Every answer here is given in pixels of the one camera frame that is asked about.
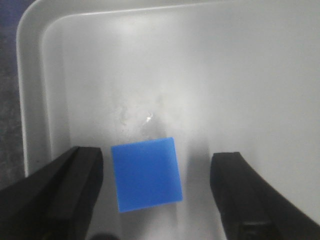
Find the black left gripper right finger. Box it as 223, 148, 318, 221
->
210, 152, 320, 240

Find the grey plastic tray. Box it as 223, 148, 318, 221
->
16, 0, 320, 240

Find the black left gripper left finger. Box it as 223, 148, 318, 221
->
0, 147, 104, 240

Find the blue foam cube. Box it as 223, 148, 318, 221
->
111, 137, 183, 213

